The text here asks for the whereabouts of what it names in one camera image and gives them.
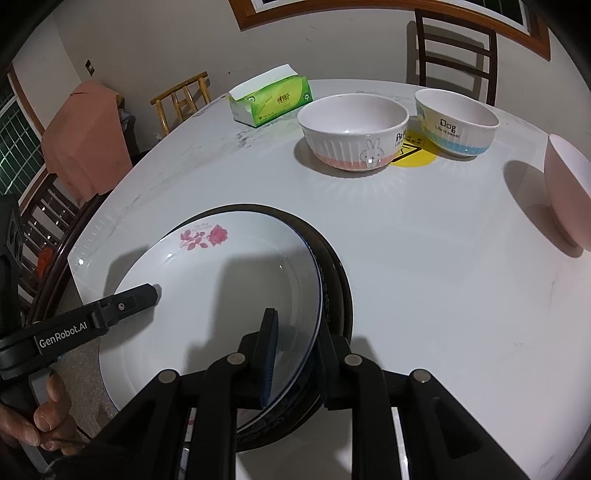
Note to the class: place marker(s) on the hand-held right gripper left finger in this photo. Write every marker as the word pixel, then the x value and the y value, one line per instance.
pixel 270 355

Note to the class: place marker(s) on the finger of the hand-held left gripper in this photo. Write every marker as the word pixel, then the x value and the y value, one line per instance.
pixel 134 300

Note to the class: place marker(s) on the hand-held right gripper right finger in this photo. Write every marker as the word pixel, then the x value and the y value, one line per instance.
pixel 330 369

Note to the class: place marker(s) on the small blue floral plate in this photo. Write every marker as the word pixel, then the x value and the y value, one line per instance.
pixel 325 295

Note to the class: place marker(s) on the white rose plate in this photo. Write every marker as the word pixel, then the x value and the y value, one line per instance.
pixel 207 277

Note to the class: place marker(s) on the white bowl with rabbit print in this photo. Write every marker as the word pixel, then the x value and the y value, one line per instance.
pixel 351 138

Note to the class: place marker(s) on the white bowl with blue stripe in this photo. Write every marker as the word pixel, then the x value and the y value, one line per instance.
pixel 457 134

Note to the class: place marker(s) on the large pink bowl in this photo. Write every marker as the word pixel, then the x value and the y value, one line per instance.
pixel 568 194

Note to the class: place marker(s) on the person's left hand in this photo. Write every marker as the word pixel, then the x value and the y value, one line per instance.
pixel 46 415

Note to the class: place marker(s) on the dark wooden chair under cloth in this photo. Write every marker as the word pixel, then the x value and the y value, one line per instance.
pixel 41 221

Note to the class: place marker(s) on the pink cloth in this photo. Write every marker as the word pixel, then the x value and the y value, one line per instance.
pixel 83 138

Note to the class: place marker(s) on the window with green grille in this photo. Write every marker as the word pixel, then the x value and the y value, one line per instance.
pixel 18 138

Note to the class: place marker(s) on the bamboo chair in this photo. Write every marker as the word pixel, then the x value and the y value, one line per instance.
pixel 180 90

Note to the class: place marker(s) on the yellow round warning sticker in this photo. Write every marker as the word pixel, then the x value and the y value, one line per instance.
pixel 415 154

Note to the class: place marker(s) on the green tissue pack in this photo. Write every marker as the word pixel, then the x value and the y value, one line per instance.
pixel 277 104

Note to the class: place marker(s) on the dark wooden slat chair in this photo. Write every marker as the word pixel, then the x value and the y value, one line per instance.
pixel 455 27

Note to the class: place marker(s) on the dark wall switch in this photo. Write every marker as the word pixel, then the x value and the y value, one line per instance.
pixel 89 68

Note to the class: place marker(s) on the window with wooden frame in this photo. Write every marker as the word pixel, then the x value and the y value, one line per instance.
pixel 531 39

